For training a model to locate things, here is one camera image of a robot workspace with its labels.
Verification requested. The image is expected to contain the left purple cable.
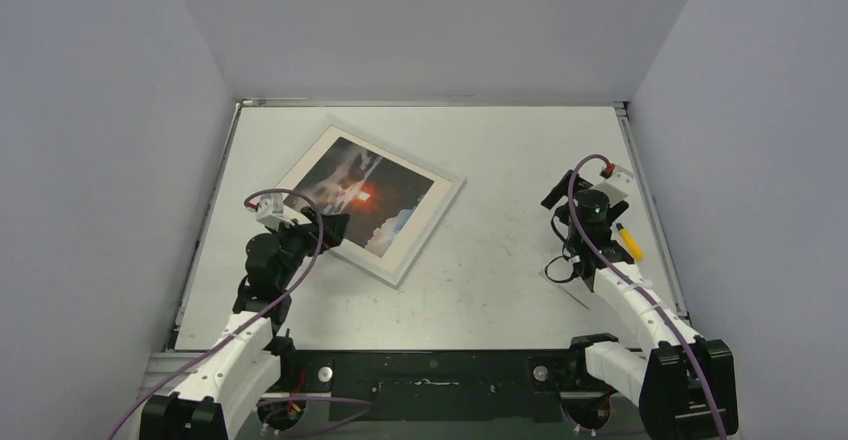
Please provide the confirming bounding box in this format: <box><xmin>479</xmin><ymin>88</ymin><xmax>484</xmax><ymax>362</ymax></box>
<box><xmin>109</xmin><ymin>188</ymin><xmax>326</xmax><ymax>440</ymax></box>

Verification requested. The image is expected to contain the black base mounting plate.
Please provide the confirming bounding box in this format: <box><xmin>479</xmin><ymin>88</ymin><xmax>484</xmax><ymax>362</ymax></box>
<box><xmin>270</xmin><ymin>349</ymin><xmax>610</xmax><ymax>423</ymax></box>

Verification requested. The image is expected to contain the purple cable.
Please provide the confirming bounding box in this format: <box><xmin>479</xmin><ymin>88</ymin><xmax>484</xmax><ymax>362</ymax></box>
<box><xmin>109</xmin><ymin>188</ymin><xmax>326</xmax><ymax>440</ymax></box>
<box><xmin>566</xmin><ymin>153</ymin><xmax>730</xmax><ymax>440</ymax></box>

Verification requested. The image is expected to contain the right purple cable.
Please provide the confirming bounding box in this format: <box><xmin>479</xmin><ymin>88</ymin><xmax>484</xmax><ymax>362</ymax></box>
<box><xmin>566</xmin><ymin>153</ymin><xmax>730</xmax><ymax>440</ymax></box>

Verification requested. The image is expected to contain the yellow handled screwdriver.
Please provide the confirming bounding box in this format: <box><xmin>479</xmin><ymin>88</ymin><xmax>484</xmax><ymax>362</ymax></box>
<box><xmin>615</xmin><ymin>222</ymin><xmax>644</xmax><ymax>261</ymax></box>

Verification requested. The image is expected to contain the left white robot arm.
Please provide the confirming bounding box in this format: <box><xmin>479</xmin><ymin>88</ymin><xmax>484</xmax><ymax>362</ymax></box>
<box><xmin>138</xmin><ymin>207</ymin><xmax>350</xmax><ymax>439</ymax></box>

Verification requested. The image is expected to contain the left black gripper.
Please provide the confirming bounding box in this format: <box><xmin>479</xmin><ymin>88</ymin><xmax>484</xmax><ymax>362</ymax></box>
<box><xmin>267</xmin><ymin>207</ymin><xmax>349</xmax><ymax>289</ymax></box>

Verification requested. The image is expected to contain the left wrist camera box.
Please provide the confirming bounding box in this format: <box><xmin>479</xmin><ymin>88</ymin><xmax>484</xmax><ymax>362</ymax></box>
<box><xmin>255</xmin><ymin>193</ymin><xmax>299</xmax><ymax>232</ymax></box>

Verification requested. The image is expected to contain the sunset photo in frame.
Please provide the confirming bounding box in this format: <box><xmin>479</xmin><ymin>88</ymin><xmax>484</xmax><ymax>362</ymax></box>
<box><xmin>280</xmin><ymin>134</ymin><xmax>434</xmax><ymax>258</ymax></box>

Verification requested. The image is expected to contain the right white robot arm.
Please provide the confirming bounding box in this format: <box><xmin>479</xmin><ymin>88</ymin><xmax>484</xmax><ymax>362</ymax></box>
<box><xmin>541</xmin><ymin>165</ymin><xmax>739</xmax><ymax>439</ymax></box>

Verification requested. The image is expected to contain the white picture frame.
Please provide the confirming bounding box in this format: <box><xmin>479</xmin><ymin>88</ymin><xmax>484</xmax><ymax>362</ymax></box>
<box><xmin>274</xmin><ymin>116</ymin><xmax>465</xmax><ymax>287</ymax></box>

